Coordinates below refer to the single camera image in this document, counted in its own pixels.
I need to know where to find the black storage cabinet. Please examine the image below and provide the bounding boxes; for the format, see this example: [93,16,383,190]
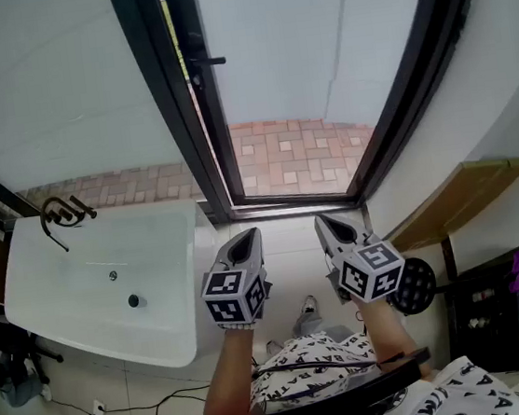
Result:
[436,242,519,381]

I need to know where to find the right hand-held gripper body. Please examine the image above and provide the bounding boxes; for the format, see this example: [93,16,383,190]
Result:
[321,227,411,310]

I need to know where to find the white bathtub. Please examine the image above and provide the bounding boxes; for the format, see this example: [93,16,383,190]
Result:
[0,195,217,389]

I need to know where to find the wooden board shelf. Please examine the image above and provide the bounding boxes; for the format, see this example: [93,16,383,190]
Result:
[374,154,519,256]

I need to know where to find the grey trousers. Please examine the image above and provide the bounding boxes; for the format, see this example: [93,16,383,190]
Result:
[290,303,351,347]

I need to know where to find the black window handle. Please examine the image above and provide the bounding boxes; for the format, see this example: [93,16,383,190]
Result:
[184,27,230,89]

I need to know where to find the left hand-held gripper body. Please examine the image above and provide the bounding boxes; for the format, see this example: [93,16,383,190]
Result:
[197,252,278,335]

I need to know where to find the person's left forearm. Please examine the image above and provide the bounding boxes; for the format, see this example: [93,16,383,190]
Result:
[185,325,267,415]

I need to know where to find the person's right forearm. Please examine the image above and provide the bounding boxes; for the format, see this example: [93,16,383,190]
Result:
[352,292,435,385]

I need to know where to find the black bathtub faucet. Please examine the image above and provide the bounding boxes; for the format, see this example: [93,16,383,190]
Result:
[37,190,103,256]

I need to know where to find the black chair base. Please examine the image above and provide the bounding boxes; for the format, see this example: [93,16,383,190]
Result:
[0,292,69,391]

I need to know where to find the white printed shirt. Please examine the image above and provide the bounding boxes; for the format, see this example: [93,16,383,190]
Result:
[136,308,519,415]

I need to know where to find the round black perforated disc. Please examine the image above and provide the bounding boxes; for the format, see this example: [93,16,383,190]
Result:
[381,254,441,319]

